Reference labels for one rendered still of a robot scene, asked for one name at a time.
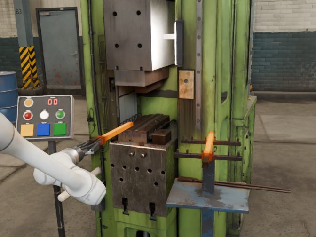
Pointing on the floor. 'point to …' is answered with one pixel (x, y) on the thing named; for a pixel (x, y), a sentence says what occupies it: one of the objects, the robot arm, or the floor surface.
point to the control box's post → (57, 196)
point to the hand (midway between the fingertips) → (96, 142)
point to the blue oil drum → (9, 95)
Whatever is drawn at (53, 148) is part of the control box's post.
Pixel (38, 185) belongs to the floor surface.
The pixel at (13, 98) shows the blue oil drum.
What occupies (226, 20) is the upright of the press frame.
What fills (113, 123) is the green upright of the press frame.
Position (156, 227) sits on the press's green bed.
